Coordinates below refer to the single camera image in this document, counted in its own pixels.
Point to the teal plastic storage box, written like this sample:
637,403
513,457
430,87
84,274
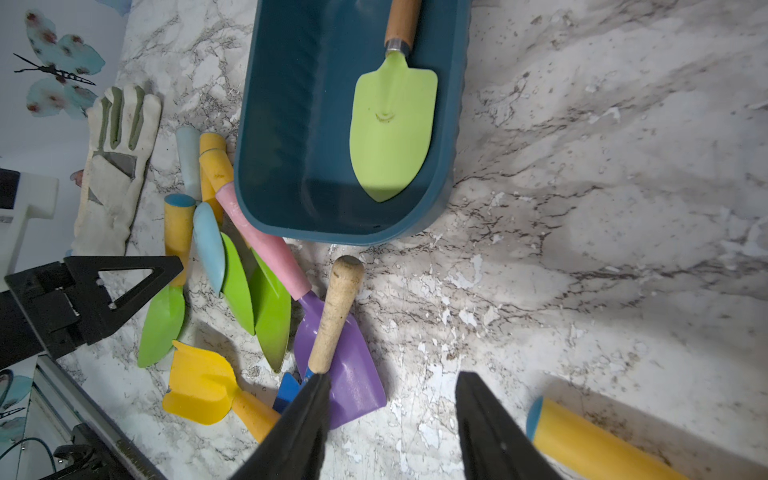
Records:
293,173

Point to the light blue trowel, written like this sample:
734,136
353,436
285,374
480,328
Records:
206,232

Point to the blue shovel wooden handle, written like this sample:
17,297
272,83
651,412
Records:
344,282

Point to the green trowel yellow foam handle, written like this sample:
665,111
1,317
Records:
166,311

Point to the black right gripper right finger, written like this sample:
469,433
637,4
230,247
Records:
492,444

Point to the purple shovel pink handle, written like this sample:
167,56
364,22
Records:
356,387

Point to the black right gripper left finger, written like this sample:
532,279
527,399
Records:
295,448

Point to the yellow plastic scoop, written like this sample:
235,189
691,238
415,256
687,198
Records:
203,389

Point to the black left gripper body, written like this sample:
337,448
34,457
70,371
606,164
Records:
36,314

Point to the green shovel wooden handle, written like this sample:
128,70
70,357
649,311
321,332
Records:
393,112

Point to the white and grey garden glove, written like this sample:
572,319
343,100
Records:
123,126

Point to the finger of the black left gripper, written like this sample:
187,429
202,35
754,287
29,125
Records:
96,315

